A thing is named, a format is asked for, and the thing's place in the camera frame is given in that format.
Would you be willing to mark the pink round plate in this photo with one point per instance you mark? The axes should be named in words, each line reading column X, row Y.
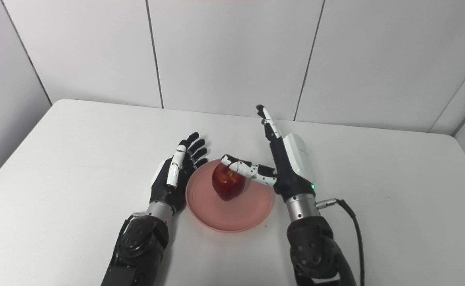
column 236, row 210

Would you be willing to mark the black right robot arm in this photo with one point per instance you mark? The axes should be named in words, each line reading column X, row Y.
column 316, row 250

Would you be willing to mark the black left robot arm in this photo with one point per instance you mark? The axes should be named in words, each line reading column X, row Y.
column 139, row 246

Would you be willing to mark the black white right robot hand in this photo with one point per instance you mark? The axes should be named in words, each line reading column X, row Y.
column 294, row 171

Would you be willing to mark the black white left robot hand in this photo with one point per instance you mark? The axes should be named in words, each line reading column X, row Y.
column 165, row 192

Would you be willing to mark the red apple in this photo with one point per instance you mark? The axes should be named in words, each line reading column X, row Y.
column 228, row 184

